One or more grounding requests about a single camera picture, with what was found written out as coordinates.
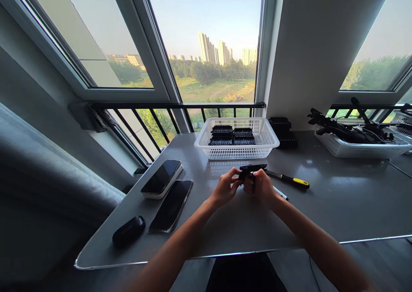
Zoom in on yellow and black screwdriver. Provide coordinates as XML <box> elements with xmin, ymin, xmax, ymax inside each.
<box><xmin>266</xmin><ymin>170</ymin><xmax>310</xmax><ymax>190</ymax></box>

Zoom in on group of black parts in basket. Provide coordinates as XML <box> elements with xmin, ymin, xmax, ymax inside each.
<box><xmin>209</xmin><ymin>124</ymin><xmax>255</xmax><ymax>146</ymax></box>

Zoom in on person's body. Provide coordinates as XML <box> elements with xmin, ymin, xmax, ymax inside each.
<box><xmin>167</xmin><ymin>252</ymin><xmax>309</xmax><ymax>292</ymax></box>

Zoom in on smartphone on white power bank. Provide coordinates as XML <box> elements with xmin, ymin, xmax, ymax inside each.
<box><xmin>140</xmin><ymin>159</ymin><xmax>184</xmax><ymax>200</ymax></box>

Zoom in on white plastic mesh basket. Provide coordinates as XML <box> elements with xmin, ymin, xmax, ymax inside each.
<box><xmin>194</xmin><ymin>117</ymin><xmax>280</xmax><ymax>160</ymax></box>

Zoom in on black smartphone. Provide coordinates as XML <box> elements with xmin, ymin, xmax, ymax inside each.
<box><xmin>148</xmin><ymin>180</ymin><xmax>194</xmax><ymax>234</ymax></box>

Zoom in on stack of black plastic parts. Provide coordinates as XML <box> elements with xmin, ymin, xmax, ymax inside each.
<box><xmin>268</xmin><ymin>117</ymin><xmax>298</xmax><ymax>150</ymax></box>

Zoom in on person's right fingers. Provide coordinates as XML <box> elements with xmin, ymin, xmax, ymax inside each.
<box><xmin>243</xmin><ymin>178</ymin><xmax>262</xmax><ymax>196</ymax></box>

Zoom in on person's left fingers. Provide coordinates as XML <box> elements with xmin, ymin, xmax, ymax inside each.
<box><xmin>229</xmin><ymin>180</ymin><xmax>245</xmax><ymax>199</ymax></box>

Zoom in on person's left hand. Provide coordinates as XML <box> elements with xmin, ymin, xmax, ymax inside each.
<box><xmin>209</xmin><ymin>172</ymin><xmax>245</xmax><ymax>207</ymax></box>

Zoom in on large window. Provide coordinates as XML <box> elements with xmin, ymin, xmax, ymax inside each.
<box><xmin>0</xmin><ymin>0</ymin><xmax>285</xmax><ymax>144</ymax></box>

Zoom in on black window guard railing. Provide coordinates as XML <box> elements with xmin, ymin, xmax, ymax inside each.
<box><xmin>67</xmin><ymin>101</ymin><xmax>267</xmax><ymax>174</ymax></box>

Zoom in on person's right hand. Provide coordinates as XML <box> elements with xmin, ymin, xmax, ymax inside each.
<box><xmin>243</xmin><ymin>169</ymin><xmax>280</xmax><ymax>209</ymax></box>

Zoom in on black plastic clip part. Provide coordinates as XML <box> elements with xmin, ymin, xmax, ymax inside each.
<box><xmin>238</xmin><ymin>164</ymin><xmax>268</xmax><ymax>193</ymax></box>

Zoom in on side window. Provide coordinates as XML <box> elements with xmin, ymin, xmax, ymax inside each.
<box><xmin>338</xmin><ymin>0</ymin><xmax>412</xmax><ymax>95</ymax></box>

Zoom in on black marker pen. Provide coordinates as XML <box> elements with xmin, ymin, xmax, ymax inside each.
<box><xmin>273</xmin><ymin>185</ymin><xmax>290</xmax><ymax>202</ymax></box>

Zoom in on grey curtain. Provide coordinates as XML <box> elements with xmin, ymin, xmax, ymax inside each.
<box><xmin>0</xmin><ymin>102</ymin><xmax>126</xmax><ymax>292</ymax></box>

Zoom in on black oval earbuds case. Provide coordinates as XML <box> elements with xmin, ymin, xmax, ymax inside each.
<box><xmin>112</xmin><ymin>215</ymin><xmax>146</xmax><ymax>250</ymax></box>

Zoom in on white basket with black cables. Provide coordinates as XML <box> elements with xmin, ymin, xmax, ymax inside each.
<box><xmin>306</xmin><ymin>97</ymin><xmax>412</xmax><ymax>159</ymax></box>

